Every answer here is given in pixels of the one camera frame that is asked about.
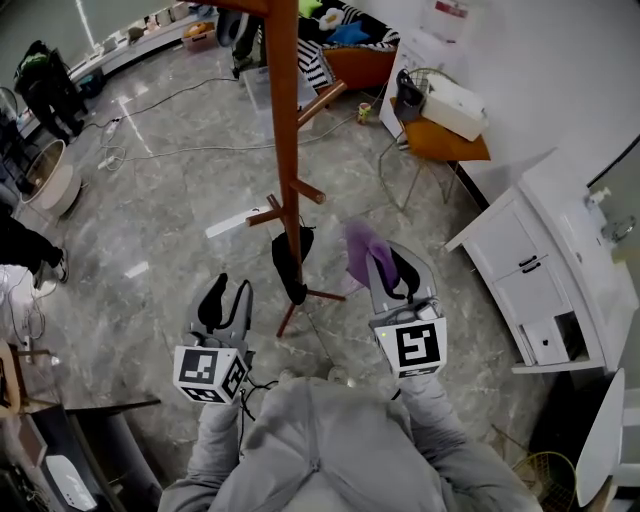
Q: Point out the chrome faucet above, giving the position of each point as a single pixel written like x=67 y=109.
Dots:
x=620 y=229

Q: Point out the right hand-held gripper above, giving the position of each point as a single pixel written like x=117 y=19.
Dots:
x=417 y=345

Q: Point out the clear plastic storage bin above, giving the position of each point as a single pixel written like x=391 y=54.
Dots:
x=255 y=90

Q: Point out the white rectangular box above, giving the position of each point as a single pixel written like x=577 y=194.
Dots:
x=452 y=107

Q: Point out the white water dispenser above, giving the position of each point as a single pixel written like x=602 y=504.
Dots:
x=415 y=55

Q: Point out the dark teal box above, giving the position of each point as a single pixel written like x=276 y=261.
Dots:
x=92 y=82

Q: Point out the purple cloth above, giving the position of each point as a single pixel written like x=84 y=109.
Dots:
x=362 y=247

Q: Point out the white flower plush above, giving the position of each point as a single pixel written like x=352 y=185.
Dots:
x=332 y=19

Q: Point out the person's left forearm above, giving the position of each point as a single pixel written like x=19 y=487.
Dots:
x=217 y=435

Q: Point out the grey roller blind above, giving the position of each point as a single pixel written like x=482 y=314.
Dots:
x=130 y=10
x=625 y=180
x=35 y=25

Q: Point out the person's right shoe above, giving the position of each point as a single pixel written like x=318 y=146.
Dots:
x=341 y=376

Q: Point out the black white striped blanket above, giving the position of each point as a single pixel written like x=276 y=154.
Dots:
x=310 y=55

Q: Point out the wooden chair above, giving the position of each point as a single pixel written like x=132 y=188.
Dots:
x=10 y=380

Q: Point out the green plush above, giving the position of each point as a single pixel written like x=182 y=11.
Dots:
x=310 y=7

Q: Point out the person's shoe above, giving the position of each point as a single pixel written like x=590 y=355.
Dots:
x=341 y=376
x=288 y=376

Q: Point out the wooden coat rack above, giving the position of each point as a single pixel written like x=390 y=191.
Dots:
x=282 y=125

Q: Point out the small yellow green toy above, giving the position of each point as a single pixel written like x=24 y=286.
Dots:
x=365 y=114

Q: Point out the white soap pump bottle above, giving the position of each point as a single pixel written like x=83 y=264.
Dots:
x=599 y=196

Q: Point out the white power strip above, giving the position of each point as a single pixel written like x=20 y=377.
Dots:
x=106 y=162
x=113 y=127

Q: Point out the black desk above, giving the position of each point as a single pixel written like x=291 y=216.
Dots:
x=115 y=450

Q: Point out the person's right forearm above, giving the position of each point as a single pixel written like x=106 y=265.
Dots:
x=430 y=407

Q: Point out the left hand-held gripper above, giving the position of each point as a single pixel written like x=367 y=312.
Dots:
x=200 y=367

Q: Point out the row of small bench items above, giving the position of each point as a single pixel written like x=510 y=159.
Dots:
x=155 y=22

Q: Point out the person's left shoe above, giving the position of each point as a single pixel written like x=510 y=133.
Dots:
x=288 y=376

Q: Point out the long white low bench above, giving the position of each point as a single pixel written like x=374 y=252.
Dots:
x=140 y=49

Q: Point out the person's grey hoodie torso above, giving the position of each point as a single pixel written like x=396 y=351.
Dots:
x=325 y=450

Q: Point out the brown armchair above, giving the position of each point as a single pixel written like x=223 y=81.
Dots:
x=360 y=70

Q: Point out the black hanging garment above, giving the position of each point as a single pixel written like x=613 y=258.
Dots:
x=287 y=265

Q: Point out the white sink cabinet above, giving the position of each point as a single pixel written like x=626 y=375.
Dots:
x=505 y=240

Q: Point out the white flat device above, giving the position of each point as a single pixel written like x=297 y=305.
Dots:
x=70 y=482

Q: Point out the blue star plush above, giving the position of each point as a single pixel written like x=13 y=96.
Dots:
x=350 y=32

